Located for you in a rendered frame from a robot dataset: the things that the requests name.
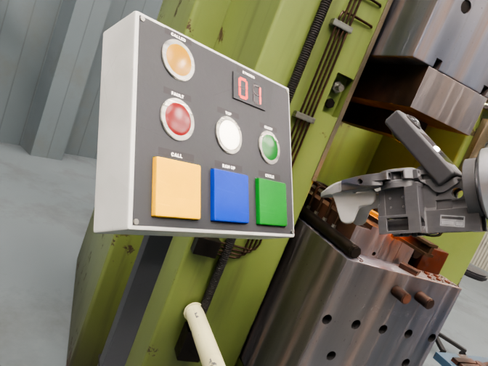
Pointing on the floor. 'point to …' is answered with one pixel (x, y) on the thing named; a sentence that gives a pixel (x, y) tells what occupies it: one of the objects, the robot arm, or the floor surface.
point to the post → (135, 300)
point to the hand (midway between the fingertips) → (329, 189)
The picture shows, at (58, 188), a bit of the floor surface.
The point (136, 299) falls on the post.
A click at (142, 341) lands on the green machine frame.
